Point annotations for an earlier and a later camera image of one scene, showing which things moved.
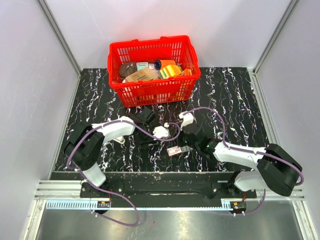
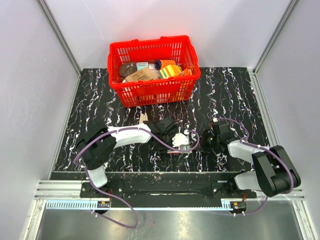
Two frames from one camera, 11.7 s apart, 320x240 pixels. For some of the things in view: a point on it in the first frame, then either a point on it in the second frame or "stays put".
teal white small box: (140, 65) stays put
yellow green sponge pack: (170, 71) stays put
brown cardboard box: (146, 74) stays put
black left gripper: (145, 142) to (161, 149)
